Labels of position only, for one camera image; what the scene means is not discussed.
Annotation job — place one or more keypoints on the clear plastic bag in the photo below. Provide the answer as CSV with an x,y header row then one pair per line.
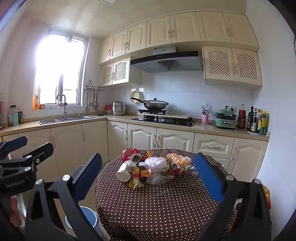
x,y
159,178

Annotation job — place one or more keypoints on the steel faucet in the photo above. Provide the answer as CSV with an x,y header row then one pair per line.
x,y
65,109

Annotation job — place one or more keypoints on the metal utensil rail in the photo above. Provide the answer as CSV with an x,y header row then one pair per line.
x,y
92,88

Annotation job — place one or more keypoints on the orange purple snack packet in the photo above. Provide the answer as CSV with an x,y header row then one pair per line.
x,y
146,154

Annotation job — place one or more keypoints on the wok with glass lid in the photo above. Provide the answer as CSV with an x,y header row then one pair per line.
x,y
155,104

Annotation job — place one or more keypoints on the cream base cabinets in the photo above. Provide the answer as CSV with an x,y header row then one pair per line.
x,y
69,143

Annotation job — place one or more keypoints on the silver drink can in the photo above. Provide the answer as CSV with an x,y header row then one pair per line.
x,y
135,158

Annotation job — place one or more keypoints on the pink utensil holder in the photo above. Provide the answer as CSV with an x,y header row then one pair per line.
x,y
205,119

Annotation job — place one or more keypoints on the orange window ornament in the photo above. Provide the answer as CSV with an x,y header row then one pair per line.
x,y
35,102

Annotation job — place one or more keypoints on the cream lattice door cabinet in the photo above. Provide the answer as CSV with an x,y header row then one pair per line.
x,y
219,62
120,71

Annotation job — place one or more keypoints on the grey range hood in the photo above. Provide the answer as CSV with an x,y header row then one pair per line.
x,y
150,64

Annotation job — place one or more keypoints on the green electric cooker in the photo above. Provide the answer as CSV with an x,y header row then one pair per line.
x,y
225,122

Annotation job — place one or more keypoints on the white paper cup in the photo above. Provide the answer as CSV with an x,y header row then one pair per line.
x,y
124,171

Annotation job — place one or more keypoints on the red crumpled packet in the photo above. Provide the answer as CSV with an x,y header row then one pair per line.
x,y
126,154

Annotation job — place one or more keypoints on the white plastic bag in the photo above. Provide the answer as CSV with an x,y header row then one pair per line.
x,y
155,163

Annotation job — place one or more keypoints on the dark glass bottle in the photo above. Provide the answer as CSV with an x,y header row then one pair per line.
x,y
250,120
254,122

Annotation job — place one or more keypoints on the green yellow-cap bottle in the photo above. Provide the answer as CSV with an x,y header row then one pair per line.
x,y
263,125

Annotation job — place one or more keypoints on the cream wall cabinets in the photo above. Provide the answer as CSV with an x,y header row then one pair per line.
x,y
185,27

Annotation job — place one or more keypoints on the silver foil wrapper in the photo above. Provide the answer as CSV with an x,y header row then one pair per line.
x,y
190,170

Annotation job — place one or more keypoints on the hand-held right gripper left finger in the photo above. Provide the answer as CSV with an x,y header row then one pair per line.
x,y
89,173

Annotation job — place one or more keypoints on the white wall socket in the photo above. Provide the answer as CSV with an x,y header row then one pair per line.
x,y
229,108

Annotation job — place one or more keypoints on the steel steamer pot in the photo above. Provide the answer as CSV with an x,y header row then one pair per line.
x,y
119,109

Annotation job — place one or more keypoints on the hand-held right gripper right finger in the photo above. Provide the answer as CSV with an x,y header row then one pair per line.
x,y
208,178

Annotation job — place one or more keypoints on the steel sink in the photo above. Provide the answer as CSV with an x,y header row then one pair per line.
x,y
69,118

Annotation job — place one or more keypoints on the small dark can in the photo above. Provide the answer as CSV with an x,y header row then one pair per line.
x,y
20,118

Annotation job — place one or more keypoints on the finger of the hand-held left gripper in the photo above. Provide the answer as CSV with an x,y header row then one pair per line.
x,y
15,143
40,153

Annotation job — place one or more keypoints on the red-cap cola bottle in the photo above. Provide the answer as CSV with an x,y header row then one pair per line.
x,y
242,115

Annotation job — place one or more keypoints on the hanging kitchen utensils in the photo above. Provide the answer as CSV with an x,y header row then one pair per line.
x,y
93,102

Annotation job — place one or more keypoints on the teal jar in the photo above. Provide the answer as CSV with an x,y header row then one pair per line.
x,y
15,119

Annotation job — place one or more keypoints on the small red pot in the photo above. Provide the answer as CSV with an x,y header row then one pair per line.
x,y
108,108

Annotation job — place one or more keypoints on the kitchen window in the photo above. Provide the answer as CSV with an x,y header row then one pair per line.
x,y
60,69

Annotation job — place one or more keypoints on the cream colander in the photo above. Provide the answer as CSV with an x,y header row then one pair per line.
x,y
135,95

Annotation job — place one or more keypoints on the orange plastic bag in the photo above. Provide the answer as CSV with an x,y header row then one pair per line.
x,y
266,194

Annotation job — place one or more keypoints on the yellow snack wrapper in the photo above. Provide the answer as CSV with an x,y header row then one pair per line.
x,y
135,184

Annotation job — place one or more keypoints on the red label sauce bottle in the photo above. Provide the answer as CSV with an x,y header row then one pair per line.
x,y
259,122

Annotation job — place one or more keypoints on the brown polka-dot tablecloth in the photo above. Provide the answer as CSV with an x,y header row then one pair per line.
x,y
157,208

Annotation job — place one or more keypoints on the blue plastic bin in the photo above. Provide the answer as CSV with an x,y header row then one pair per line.
x,y
89,215

